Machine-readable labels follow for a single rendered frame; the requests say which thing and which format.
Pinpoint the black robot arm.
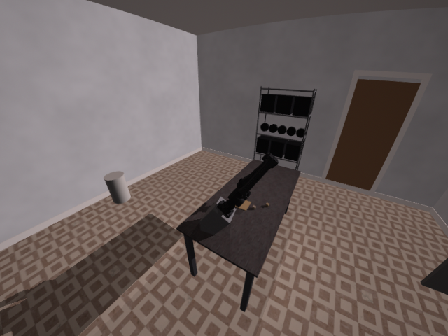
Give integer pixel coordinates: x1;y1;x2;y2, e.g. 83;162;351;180
217;153;279;218

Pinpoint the tan flat mat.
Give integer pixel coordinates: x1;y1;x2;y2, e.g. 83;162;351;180
239;200;251;211

